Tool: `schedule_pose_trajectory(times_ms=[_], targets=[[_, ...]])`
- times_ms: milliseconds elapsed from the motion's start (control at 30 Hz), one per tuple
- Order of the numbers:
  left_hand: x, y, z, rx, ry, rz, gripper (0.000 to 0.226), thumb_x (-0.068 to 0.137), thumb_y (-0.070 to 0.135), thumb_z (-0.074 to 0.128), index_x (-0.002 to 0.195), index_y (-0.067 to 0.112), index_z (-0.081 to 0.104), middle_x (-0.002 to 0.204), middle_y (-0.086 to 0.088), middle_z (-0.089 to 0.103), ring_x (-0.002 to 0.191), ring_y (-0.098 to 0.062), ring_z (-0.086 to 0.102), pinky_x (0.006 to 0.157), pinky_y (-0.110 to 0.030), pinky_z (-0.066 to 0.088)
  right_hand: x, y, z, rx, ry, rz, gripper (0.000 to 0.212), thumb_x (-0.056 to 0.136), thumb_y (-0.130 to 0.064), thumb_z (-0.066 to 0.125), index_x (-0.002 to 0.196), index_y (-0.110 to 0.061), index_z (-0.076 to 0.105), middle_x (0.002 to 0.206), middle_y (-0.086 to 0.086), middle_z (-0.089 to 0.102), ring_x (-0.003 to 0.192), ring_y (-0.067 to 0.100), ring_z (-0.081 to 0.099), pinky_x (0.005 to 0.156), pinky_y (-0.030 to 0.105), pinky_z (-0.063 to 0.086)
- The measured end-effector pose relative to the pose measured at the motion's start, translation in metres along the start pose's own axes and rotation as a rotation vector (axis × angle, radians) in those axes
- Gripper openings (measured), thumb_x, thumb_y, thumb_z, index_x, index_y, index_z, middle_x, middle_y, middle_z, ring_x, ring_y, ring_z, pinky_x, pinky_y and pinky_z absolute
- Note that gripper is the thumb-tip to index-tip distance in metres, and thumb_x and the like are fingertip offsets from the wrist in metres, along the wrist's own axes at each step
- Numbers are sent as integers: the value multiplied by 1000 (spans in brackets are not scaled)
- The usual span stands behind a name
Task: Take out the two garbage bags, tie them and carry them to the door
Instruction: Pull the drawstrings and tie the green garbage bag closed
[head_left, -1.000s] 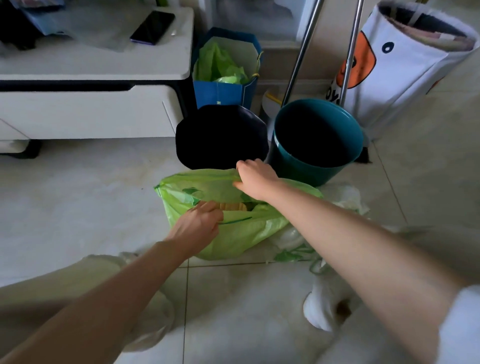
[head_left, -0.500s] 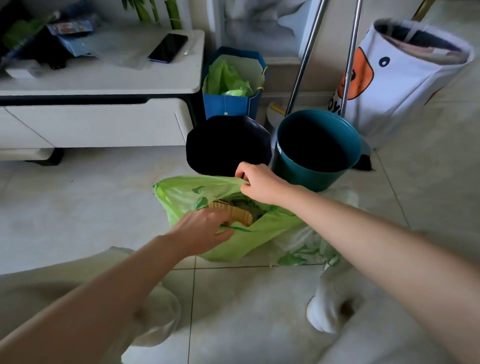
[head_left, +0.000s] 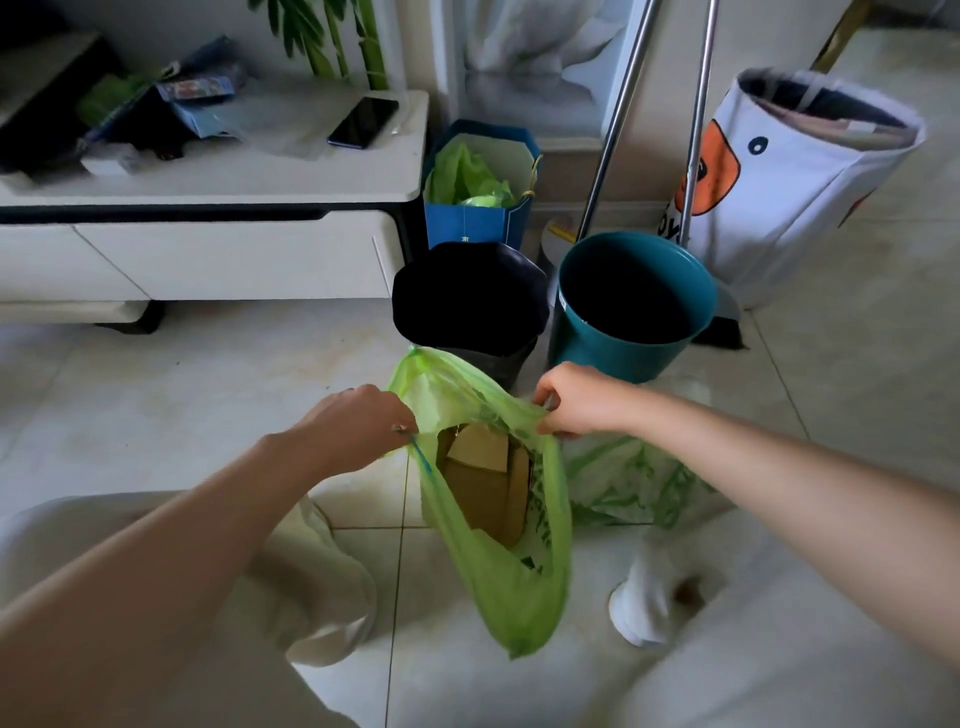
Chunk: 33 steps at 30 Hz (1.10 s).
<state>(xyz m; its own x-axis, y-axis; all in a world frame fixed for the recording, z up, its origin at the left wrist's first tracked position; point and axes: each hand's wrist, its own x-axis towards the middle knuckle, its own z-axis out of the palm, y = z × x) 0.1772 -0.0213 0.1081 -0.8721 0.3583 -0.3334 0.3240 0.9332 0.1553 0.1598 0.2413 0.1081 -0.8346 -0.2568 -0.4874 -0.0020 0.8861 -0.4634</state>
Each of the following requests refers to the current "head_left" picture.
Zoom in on green bamboo plant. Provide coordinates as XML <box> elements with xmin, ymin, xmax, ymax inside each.
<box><xmin>247</xmin><ymin>0</ymin><xmax>390</xmax><ymax>93</ymax></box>

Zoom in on crumpled green plastic bag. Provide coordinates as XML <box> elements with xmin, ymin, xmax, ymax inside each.
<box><xmin>427</xmin><ymin>141</ymin><xmax>519</xmax><ymax>210</ymax></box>

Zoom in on teal plastic bin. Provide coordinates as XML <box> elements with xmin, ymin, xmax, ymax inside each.
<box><xmin>547</xmin><ymin>231</ymin><xmax>720</xmax><ymax>385</ymax></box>

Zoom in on green packet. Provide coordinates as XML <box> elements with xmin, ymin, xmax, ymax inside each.
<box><xmin>75</xmin><ymin>71</ymin><xmax>155</xmax><ymax>129</ymax></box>

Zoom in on wooden chair leg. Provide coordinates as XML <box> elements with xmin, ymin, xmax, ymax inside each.
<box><xmin>810</xmin><ymin>0</ymin><xmax>877</xmax><ymax>75</ymax></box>

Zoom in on person's left forearm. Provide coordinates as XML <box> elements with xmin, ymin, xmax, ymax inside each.
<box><xmin>0</xmin><ymin>427</ymin><xmax>331</xmax><ymax>728</ymax></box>

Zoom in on brown cardboard box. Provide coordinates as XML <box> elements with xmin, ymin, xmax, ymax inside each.
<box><xmin>436</xmin><ymin>423</ymin><xmax>534</xmax><ymax>549</ymax></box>

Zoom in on black smartphone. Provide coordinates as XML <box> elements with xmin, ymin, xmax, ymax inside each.
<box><xmin>327</xmin><ymin>96</ymin><xmax>401</xmax><ymax>150</ymax></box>

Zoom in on white shoe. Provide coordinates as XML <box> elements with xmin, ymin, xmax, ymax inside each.
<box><xmin>607</xmin><ymin>551</ymin><xmax>680</xmax><ymax>649</ymax></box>

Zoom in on silver handled dustpan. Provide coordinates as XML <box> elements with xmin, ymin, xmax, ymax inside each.
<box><xmin>540</xmin><ymin>0</ymin><xmax>665</xmax><ymax>305</ymax></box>

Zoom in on green plastic bag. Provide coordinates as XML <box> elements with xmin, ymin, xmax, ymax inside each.
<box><xmin>387</xmin><ymin>346</ymin><xmax>574</xmax><ymax>661</ymax></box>
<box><xmin>427</xmin><ymin>141</ymin><xmax>519</xmax><ymax>210</ymax></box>

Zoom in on white curtain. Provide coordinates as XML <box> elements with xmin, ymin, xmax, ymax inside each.
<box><xmin>457</xmin><ymin>0</ymin><xmax>639</xmax><ymax>95</ymax></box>

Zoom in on black television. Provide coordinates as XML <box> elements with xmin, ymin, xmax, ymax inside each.
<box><xmin>0</xmin><ymin>30</ymin><xmax>129</xmax><ymax>175</ymax></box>

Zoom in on blue paper bag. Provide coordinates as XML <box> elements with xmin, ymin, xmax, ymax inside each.
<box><xmin>422</xmin><ymin>118</ymin><xmax>543</xmax><ymax>252</ymax></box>

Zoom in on person's right hand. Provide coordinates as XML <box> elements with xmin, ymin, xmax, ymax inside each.
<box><xmin>532</xmin><ymin>362</ymin><xmax>651</xmax><ymax>441</ymax></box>

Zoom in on black lined trash bin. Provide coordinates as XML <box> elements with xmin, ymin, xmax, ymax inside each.
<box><xmin>391</xmin><ymin>241</ymin><xmax>552</xmax><ymax>395</ymax></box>

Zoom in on white duck print fabric bag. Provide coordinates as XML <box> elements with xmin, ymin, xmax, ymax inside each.
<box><xmin>658</xmin><ymin>67</ymin><xmax>928</xmax><ymax>310</ymax></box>

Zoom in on light beige trousers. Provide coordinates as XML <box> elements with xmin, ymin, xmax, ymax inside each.
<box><xmin>0</xmin><ymin>491</ymin><xmax>960</xmax><ymax>728</ymax></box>

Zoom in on white television cabinet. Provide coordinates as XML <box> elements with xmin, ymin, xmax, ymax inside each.
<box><xmin>0</xmin><ymin>78</ymin><xmax>431</xmax><ymax>335</ymax></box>

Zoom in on person's left hand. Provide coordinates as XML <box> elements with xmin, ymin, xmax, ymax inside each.
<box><xmin>296</xmin><ymin>384</ymin><xmax>420</xmax><ymax>478</ymax></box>

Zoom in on white bag with green print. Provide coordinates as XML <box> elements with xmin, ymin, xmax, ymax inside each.
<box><xmin>562</xmin><ymin>375</ymin><xmax>740</xmax><ymax>530</ymax></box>

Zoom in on person's right forearm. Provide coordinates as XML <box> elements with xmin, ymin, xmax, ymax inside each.
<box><xmin>636</xmin><ymin>386</ymin><xmax>960</xmax><ymax>674</ymax></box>

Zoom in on small white box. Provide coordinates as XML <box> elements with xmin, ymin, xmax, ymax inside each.
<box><xmin>78</xmin><ymin>142</ymin><xmax>144</xmax><ymax>177</ymax></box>

